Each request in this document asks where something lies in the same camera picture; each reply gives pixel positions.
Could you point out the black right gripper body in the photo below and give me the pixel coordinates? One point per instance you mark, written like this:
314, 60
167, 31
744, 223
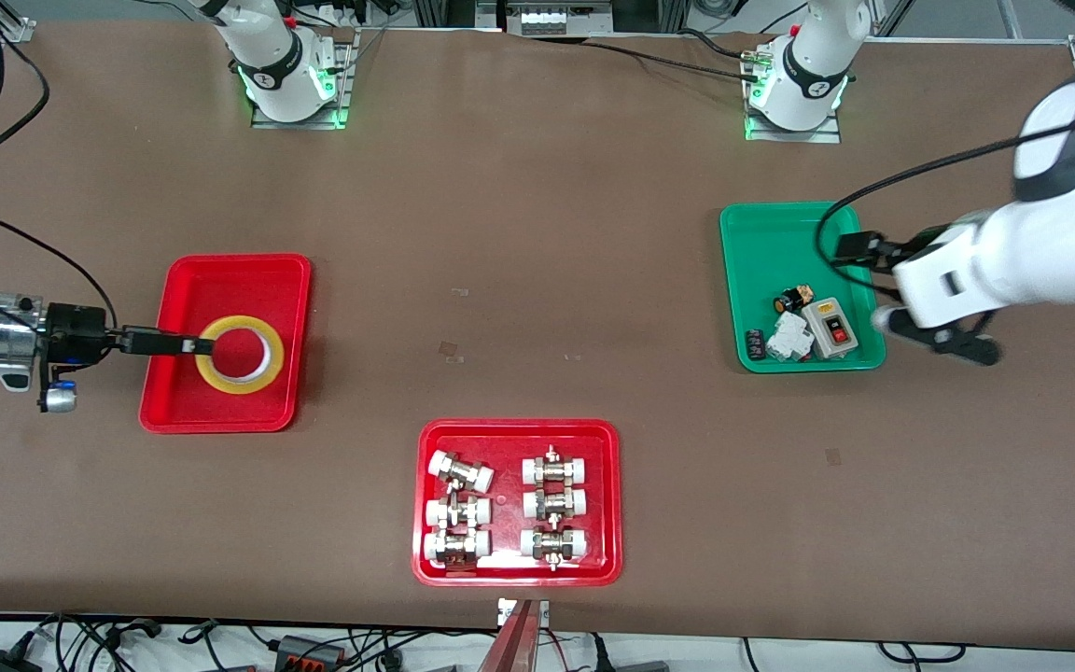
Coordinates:
74, 333

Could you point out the yellow tape roll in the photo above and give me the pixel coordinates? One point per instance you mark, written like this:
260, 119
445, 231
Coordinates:
239, 384

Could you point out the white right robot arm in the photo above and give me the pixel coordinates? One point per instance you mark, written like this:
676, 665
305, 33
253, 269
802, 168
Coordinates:
272, 65

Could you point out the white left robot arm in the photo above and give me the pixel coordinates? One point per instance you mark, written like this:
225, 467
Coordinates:
1051, 252

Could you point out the green plastic tray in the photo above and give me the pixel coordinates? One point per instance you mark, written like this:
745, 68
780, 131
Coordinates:
771, 252

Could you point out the empty red plastic tray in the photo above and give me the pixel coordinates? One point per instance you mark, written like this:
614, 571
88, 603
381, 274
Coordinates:
230, 280

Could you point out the red tray holding fittings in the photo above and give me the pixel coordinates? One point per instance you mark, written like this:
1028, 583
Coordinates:
508, 504

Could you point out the black round push button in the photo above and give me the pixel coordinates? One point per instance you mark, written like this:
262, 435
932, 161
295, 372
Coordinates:
789, 301

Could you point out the white circuit breaker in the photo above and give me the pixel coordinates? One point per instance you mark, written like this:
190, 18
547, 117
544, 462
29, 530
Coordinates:
788, 338

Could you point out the small black terminal block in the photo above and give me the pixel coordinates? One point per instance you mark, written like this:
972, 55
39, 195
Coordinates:
755, 345

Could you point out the tilted white-capped metal fitting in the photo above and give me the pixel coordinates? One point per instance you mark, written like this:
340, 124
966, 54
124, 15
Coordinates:
461, 471

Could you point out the black power adapter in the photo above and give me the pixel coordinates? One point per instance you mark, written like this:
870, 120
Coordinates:
1, 661

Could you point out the white-capped metal pipe fitting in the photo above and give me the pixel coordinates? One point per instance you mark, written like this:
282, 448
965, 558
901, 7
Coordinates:
554, 504
554, 467
455, 546
456, 511
553, 544

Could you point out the black orange connector box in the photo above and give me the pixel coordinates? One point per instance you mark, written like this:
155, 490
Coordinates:
312, 651

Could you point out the white terminal block unit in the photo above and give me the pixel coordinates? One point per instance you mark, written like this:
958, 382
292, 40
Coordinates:
556, 17

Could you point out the red aluminium profile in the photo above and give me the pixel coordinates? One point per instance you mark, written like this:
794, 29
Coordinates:
511, 644

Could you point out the grey switch box red button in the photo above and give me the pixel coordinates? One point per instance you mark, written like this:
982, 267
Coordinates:
831, 328

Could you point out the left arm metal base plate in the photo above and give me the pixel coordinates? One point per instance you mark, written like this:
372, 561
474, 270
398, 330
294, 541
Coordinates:
827, 135

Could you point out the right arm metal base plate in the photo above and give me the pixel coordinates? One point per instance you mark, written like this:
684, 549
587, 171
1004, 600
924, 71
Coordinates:
343, 84

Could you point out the silver profile bracket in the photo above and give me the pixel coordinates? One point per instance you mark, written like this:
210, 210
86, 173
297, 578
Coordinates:
504, 611

